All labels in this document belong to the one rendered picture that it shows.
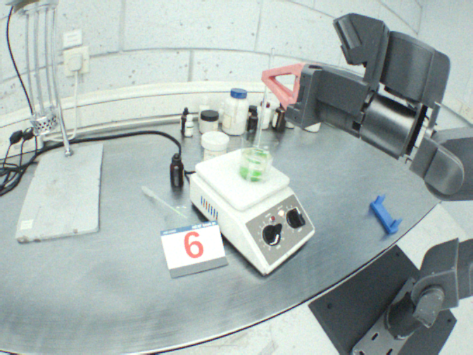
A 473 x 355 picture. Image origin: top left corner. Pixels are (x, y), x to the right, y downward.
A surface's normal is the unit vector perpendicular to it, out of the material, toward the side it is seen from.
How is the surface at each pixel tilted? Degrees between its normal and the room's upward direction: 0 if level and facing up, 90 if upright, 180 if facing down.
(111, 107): 90
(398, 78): 91
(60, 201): 0
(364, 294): 2
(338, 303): 2
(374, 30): 90
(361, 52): 90
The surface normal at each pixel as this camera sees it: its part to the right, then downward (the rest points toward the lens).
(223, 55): 0.40, 0.60
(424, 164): -0.76, 0.32
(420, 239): 0.13, -0.79
